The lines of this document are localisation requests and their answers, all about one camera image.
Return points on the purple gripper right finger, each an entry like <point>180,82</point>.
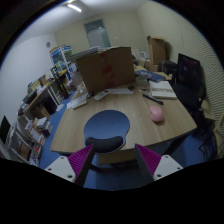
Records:
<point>153,166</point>

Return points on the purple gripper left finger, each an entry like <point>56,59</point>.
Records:
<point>75,167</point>

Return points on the blue mouse pad wrist rest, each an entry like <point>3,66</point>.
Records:
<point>106,131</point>

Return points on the pink computer mouse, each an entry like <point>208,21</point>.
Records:
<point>156,114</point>

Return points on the white bookshelf with books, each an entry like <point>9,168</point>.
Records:
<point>25,146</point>

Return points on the white keyboard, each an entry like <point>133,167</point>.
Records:
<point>76,101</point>

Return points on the black marker pen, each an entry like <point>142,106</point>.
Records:
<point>153,99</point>

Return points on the wooden side desk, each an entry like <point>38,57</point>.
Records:
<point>38,95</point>

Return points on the open white book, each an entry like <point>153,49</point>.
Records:
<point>162,90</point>

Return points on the white remote control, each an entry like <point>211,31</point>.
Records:
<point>101,95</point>

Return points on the white paper sheet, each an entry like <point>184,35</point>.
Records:
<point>120,91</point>

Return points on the blue book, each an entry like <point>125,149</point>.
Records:
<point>150,75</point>

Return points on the black office chair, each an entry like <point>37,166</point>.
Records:
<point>188,83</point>

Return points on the large brown cardboard box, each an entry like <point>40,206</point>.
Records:
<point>107,69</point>

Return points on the tall cardboard box background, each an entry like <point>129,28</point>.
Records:
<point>157,50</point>

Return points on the grey door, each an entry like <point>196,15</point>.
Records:
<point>97,34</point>

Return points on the ceiling light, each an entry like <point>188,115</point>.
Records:
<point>74,8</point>

